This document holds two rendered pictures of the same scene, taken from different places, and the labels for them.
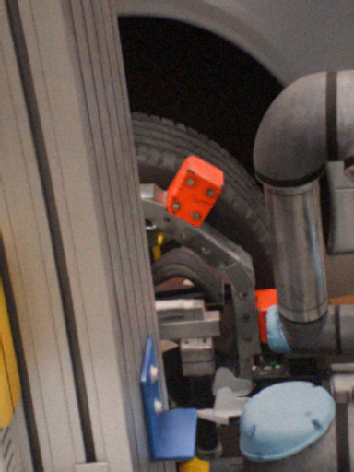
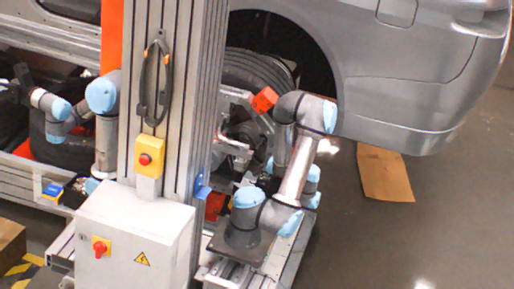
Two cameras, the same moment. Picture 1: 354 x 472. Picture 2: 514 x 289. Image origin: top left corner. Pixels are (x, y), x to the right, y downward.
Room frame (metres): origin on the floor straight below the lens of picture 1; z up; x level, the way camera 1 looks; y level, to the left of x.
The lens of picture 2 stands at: (-1.37, -0.41, 3.03)
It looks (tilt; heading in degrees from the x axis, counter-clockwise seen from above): 35 degrees down; 7
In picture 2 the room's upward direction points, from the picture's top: 9 degrees clockwise
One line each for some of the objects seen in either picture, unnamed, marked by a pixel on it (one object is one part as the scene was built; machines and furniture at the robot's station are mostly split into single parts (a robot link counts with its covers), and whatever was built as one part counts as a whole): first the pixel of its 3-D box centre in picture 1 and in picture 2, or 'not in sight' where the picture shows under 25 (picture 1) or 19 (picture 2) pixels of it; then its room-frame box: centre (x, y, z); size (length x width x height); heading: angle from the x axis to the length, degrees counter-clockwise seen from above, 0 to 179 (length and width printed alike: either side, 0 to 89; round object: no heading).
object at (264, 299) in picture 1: (282, 314); not in sight; (1.65, -0.18, 0.85); 0.09 x 0.08 x 0.07; 86
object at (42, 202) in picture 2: not in sight; (86, 206); (1.48, 0.68, 0.44); 0.43 x 0.17 x 0.03; 86
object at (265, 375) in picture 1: (289, 387); (270, 185); (1.41, -0.15, 0.86); 0.12 x 0.08 x 0.09; 86
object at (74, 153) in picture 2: not in sight; (92, 128); (2.15, 0.91, 0.39); 0.66 x 0.66 x 0.24
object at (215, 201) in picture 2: not in sight; (213, 197); (1.70, 0.14, 0.48); 0.16 x 0.12 x 0.17; 176
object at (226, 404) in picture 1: (223, 403); (244, 183); (1.39, -0.05, 0.86); 0.09 x 0.03 x 0.06; 94
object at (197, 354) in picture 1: (197, 346); (242, 160); (1.45, -0.02, 0.93); 0.09 x 0.05 x 0.05; 176
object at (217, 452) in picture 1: (204, 410); (238, 182); (1.42, -0.01, 0.83); 0.04 x 0.04 x 0.16
